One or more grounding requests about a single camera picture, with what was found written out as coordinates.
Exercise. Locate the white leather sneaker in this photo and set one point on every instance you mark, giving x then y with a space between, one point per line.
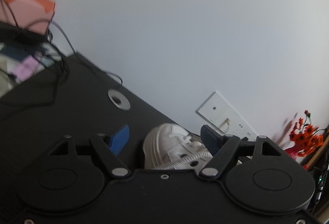
156 144

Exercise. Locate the pink cardboard box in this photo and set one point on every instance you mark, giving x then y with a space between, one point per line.
28 11

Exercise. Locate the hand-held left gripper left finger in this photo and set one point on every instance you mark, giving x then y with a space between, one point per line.
119 138

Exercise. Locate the orange artificial flowers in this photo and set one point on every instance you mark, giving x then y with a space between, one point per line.
305 138

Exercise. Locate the white power socket plate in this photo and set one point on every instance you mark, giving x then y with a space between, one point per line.
245 129

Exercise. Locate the pile of papers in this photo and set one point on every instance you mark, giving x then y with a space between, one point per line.
25 70

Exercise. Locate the white network wall plate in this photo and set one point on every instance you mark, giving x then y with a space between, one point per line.
231 115

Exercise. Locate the red ribbed vase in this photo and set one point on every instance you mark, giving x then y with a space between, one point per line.
295 152

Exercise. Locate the white wall plate round port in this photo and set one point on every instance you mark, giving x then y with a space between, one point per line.
209 112

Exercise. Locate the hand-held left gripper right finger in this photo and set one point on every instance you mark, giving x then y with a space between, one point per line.
209 139

